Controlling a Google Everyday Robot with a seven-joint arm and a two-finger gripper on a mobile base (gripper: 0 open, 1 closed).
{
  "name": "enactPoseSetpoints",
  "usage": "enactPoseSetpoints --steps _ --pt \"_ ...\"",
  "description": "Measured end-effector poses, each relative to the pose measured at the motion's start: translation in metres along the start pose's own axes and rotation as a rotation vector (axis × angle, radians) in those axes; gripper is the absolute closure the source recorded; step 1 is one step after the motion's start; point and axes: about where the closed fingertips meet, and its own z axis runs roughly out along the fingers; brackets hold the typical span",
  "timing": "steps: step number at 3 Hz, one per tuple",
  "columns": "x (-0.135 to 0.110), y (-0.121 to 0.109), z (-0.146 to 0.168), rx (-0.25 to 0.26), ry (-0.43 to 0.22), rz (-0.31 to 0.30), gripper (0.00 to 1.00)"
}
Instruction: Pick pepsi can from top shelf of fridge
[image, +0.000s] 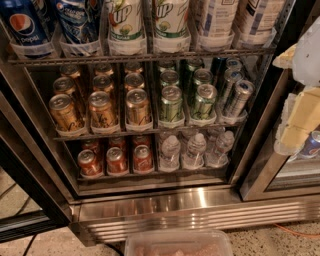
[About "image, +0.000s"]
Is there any black cable on floor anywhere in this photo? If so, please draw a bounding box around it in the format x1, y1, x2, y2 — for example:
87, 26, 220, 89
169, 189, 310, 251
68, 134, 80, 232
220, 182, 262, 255
22, 233, 38, 256

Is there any front right green can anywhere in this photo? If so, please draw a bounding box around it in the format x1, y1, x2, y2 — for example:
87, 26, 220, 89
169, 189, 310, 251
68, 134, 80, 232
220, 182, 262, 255
191, 84, 217, 120

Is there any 7up can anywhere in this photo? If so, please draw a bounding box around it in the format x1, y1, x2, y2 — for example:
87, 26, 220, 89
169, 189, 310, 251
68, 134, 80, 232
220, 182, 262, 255
152, 0, 189, 38
105, 0, 143, 41

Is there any front left green can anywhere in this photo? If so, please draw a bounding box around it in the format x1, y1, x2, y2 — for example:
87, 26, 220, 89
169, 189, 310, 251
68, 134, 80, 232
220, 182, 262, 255
160, 86, 182, 122

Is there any front middle red can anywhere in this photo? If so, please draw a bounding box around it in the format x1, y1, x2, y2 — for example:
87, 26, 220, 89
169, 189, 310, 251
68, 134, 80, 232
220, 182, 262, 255
106, 147, 127, 174

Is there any front left gold can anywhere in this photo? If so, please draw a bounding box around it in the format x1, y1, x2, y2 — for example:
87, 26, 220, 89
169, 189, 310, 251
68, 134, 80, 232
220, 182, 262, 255
49, 94, 84, 132

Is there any front right gold can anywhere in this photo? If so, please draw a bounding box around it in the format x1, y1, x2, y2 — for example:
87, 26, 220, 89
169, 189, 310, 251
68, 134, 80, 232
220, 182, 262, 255
126, 89, 150, 126

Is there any red can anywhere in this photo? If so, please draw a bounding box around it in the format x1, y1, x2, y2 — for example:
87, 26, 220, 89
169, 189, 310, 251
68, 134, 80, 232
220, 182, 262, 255
133, 145, 153, 172
77, 149, 102, 177
106, 147, 127, 174

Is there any blue can in right fridge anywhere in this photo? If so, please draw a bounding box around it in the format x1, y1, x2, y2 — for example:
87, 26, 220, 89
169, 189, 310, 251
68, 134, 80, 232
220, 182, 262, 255
299, 130, 320, 158

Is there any clear plastic food container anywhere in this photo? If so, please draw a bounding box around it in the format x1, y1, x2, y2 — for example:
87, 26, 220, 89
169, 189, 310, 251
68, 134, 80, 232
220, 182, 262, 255
124, 230, 234, 256

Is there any front left Pepsi can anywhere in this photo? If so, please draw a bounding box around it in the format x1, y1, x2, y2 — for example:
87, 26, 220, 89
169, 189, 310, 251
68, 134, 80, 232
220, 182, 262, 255
0, 0, 50, 46

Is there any green can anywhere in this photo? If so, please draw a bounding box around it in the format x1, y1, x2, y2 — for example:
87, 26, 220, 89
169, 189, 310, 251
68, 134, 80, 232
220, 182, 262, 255
160, 86, 182, 122
191, 84, 217, 120

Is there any front left red can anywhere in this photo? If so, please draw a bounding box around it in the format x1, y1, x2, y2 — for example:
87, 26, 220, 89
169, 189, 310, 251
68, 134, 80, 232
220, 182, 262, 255
77, 149, 102, 177

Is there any right 7UP can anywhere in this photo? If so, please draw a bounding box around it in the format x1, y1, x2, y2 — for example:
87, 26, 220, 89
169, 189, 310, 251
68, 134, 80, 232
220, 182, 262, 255
152, 0, 189, 38

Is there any orange cable on floor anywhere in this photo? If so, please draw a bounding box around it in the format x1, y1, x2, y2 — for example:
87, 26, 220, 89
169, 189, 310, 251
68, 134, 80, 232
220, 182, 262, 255
273, 223, 320, 239

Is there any white drink can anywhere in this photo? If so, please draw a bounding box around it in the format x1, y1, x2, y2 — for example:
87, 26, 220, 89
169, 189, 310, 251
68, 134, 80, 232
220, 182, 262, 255
198, 0, 239, 37
235, 0, 285, 35

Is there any right water bottle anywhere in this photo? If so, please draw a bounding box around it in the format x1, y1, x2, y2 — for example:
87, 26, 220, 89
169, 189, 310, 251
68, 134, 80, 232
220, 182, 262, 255
205, 131, 235, 168

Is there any front middle gold can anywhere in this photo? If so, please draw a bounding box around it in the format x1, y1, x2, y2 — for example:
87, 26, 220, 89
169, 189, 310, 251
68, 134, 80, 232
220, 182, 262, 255
88, 91, 117, 128

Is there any middle water bottle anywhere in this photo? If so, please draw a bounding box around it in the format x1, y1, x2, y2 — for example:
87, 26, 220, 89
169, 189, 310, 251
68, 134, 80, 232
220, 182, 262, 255
182, 133, 207, 170

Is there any stainless steel fridge cabinet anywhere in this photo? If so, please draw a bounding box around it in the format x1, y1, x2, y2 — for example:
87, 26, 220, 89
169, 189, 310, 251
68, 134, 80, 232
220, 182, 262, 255
0, 0, 319, 246

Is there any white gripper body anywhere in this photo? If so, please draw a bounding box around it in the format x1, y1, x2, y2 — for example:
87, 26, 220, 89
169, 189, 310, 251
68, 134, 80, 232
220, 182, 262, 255
292, 17, 320, 87

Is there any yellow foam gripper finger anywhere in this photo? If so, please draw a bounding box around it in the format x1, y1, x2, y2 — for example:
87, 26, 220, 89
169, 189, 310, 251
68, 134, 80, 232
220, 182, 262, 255
272, 44, 296, 69
274, 87, 320, 156

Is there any front right red can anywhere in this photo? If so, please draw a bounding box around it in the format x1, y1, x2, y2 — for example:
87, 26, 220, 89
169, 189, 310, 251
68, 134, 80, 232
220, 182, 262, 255
133, 145, 153, 172

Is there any right white drink can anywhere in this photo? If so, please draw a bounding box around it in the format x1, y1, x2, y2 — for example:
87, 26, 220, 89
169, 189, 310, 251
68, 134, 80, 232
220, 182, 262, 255
235, 0, 285, 35

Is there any left white drink can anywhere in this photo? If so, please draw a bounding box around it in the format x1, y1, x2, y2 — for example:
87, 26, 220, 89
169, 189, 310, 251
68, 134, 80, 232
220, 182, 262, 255
198, 0, 239, 37

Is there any front silver slim can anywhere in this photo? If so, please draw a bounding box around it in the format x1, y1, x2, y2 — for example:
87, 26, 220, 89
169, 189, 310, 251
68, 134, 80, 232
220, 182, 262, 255
223, 80, 255, 117

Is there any gold can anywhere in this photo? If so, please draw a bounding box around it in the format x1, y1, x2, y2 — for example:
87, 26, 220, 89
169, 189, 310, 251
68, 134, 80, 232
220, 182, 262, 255
126, 89, 150, 126
49, 94, 84, 132
88, 91, 117, 128

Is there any left 7UP can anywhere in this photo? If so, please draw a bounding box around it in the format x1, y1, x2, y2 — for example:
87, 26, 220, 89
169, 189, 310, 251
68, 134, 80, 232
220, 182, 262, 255
105, 0, 143, 41

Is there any open glass fridge door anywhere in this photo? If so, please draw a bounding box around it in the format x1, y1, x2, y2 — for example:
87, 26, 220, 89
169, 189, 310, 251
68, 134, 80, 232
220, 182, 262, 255
0, 91, 73, 244

